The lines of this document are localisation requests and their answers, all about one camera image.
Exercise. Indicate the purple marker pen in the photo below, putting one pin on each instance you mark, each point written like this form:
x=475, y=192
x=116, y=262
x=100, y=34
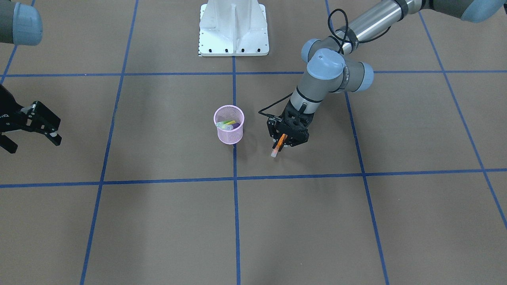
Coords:
x=230, y=127

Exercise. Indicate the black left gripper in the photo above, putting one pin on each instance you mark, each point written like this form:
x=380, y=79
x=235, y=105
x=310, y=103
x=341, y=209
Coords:
x=271, y=129

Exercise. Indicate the green marker pen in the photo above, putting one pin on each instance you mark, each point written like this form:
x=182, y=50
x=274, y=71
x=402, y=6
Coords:
x=223, y=123

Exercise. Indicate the yellow marker pen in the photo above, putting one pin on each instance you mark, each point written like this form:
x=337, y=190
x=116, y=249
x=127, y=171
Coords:
x=230, y=126

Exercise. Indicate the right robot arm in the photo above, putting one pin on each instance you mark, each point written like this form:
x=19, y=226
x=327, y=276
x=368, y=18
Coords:
x=22, y=25

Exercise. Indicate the white camera stand pillar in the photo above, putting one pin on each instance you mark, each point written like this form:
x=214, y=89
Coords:
x=231, y=28

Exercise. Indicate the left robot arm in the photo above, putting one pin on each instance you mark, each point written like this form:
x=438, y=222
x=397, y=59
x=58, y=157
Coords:
x=329, y=68

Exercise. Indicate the orange marker pen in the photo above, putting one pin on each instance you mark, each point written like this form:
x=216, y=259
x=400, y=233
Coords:
x=279, y=144

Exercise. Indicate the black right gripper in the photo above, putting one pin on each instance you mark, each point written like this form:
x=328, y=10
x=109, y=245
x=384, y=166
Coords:
x=8, y=112

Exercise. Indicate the pink mesh pen holder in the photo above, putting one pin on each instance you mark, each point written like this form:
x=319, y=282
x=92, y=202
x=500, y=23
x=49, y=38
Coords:
x=229, y=112

